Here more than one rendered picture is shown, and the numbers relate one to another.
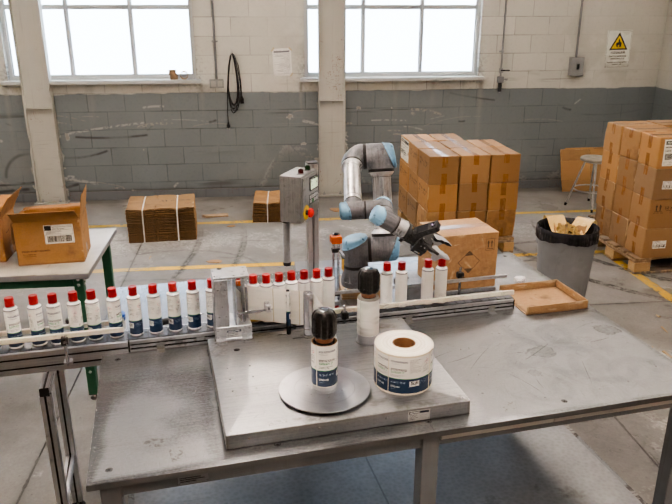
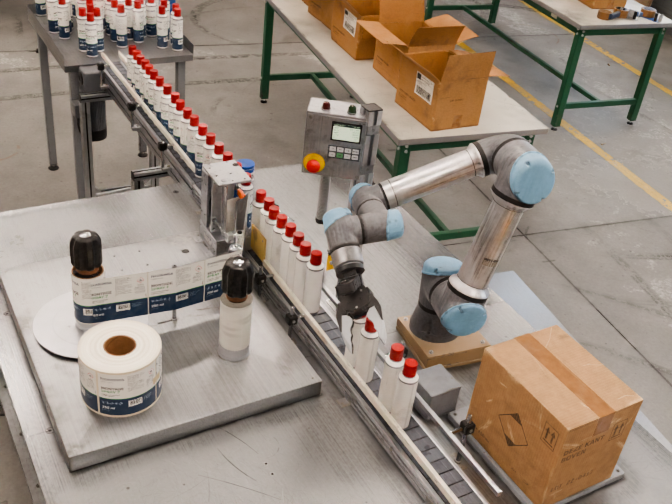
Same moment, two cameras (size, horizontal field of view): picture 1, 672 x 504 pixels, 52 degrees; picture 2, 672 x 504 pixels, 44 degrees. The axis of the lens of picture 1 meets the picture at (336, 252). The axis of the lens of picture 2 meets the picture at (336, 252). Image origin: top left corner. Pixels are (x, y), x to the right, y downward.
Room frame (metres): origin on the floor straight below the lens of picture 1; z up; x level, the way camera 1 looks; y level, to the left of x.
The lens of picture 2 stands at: (2.08, -1.85, 2.40)
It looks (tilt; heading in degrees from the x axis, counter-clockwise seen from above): 34 degrees down; 71
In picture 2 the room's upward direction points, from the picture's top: 7 degrees clockwise
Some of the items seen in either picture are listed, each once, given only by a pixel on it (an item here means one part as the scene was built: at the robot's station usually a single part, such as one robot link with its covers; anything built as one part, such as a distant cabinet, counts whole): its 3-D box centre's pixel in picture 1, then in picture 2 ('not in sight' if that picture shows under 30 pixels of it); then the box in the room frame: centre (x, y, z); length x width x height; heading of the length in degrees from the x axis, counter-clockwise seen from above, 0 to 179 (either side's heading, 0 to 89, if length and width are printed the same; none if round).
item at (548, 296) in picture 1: (542, 296); not in sight; (2.92, -0.94, 0.85); 0.30 x 0.26 x 0.04; 105
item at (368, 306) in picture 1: (368, 305); (236, 307); (2.41, -0.12, 1.03); 0.09 x 0.09 x 0.30
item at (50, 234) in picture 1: (52, 223); (445, 76); (3.67, 1.57, 0.97); 0.51 x 0.39 x 0.37; 12
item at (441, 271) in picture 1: (441, 280); (404, 393); (2.78, -0.45, 0.98); 0.05 x 0.05 x 0.20
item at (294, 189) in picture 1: (299, 194); (335, 139); (2.72, 0.15, 1.38); 0.17 x 0.10 x 0.19; 160
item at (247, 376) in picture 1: (327, 373); (151, 328); (2.20, 0.03, 0.86); 0.80 x 0.67 x 0.05; 105
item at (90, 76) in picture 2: not in sight; (89, 104); (2.06, 1.87, 0.71); 0.15 x 0.12 x 0.34; 15
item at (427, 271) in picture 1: (427, 281); (391, 377); (2.77, -0.39, 0.98); 0.05 x 0.05 x 0.20
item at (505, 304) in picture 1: (331, 318); (310, 318); (2.67, 0.02, 0.85); 1.65 x 0.11 x 0.05; 105
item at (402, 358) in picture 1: (403, 361); (120, 367); (2.11, -0.23, 0.95); 0.20 x 0.20 x 0.14
